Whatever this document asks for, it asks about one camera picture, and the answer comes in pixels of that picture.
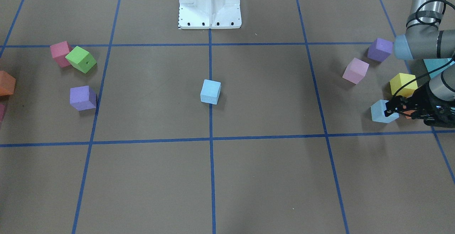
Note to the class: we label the orange block near cyan bin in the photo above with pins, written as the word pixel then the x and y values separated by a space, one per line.
pixel 408 114

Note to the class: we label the orange block near pink bin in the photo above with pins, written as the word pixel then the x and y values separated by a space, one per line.
pixel 7 84

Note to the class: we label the purple block near cyan bin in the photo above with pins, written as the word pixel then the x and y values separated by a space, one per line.
pixel 380 50

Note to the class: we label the light pink block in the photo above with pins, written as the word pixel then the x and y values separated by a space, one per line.
pixel 355 71

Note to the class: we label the magenta block near pink bin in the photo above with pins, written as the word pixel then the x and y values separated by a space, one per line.
pixel 2 112

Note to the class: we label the yellow block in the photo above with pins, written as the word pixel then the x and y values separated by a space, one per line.
pixel 399 81

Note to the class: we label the white camera post base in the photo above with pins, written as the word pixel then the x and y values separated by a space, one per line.
pixel 209 14

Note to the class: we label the cyan plastic bin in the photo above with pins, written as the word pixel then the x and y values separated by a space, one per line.
pixel 432 64

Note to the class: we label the purple block near pink bin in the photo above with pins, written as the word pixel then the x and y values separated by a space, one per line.
pixel 83 98

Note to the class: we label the magenta block beside green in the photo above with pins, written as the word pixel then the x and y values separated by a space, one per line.
pixel 59 52

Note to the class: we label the light blue block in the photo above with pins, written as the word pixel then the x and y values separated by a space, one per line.
pixel 210 92
pixel 378 113

